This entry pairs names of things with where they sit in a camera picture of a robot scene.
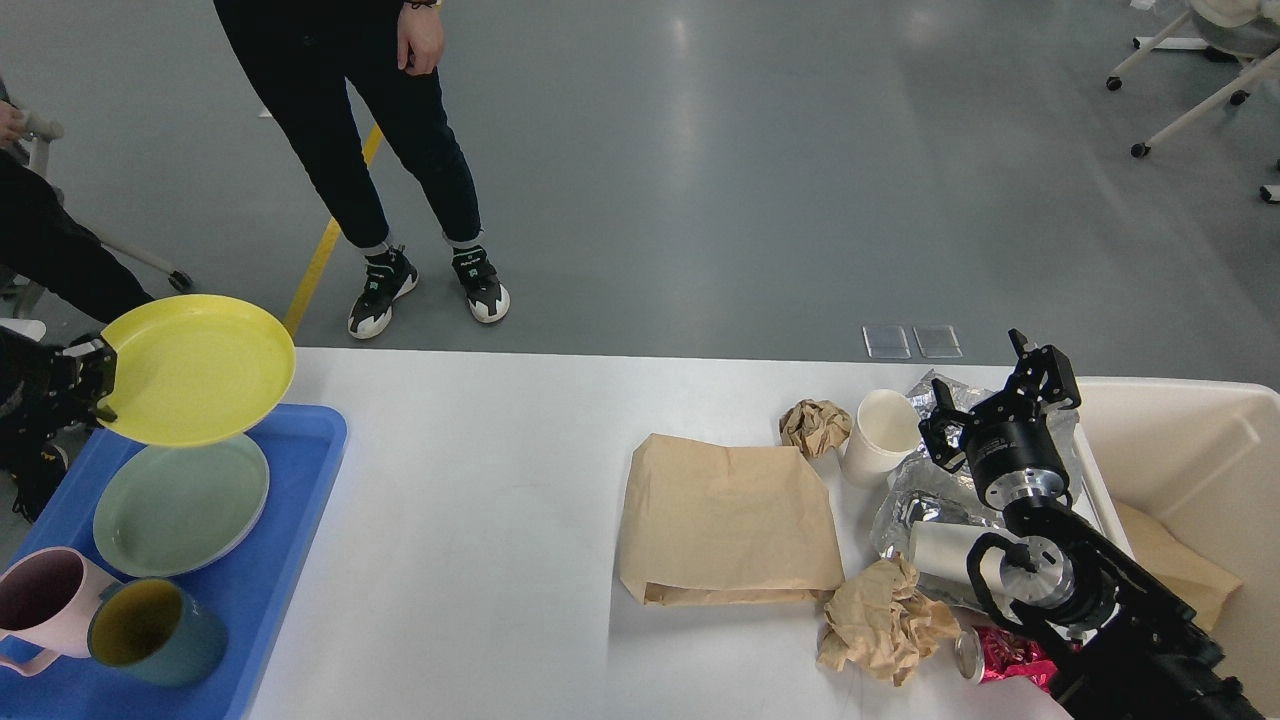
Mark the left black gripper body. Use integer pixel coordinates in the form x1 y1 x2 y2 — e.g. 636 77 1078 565
1 331 69 471

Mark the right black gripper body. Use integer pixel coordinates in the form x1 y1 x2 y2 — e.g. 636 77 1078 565
960 416 1070 509

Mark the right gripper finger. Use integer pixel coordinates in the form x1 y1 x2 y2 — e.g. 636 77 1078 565
1005 328 1082 421
918 378 973 473

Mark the yellow plate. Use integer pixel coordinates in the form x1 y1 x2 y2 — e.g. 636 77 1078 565
101 293 296 447

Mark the pink mug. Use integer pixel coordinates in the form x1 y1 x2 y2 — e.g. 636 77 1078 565
1 546 122 678

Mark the teal mug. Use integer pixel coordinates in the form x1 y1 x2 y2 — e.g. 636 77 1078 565
86 578 229 688

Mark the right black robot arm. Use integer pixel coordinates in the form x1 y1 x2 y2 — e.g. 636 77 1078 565
919 331 1260 719

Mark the white side table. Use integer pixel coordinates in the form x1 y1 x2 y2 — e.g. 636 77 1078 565
0 318 47 341

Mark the silver foil bag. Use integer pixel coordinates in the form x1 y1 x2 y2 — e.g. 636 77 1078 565
870 369 1087 612

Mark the right clear floor plate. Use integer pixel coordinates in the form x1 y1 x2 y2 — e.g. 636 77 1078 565
913 324 964 359

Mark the clear floor plate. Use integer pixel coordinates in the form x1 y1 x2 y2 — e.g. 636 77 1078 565
913 324 964 359
861 324 913 361

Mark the left clear floor plate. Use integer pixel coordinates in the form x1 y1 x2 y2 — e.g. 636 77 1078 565
861 324 913 361

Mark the person in dark clothes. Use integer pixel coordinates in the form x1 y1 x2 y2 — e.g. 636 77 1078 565
1 94 155 523

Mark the lying white paper cup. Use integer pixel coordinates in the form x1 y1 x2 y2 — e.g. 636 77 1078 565
906 521 1016 585

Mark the light green plate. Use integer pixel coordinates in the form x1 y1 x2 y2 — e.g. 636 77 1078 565
92 434 270 577

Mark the small crumpled brown paper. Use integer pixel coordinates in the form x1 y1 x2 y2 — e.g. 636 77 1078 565
778 398 854 459

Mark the beige plastic bin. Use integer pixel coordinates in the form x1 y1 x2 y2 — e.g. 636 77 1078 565
1079 377 1279 717

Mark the crushed red can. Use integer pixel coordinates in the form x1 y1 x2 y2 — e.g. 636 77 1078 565
954 626 1057 693

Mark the large crumpled brown paper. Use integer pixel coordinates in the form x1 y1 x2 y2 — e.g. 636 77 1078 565
817 556 961 687

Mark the blue plastic tray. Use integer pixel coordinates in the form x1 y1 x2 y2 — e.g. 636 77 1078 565
1 404 347 719

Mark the brown paper in bin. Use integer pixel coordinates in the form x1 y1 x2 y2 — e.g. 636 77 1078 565
1115 502 1243 632

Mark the flat brown paper bag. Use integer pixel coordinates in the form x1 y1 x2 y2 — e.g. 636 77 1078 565
617 434 845 606

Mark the person in black sneakers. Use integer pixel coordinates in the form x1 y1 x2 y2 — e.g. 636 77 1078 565
215 1 511 340

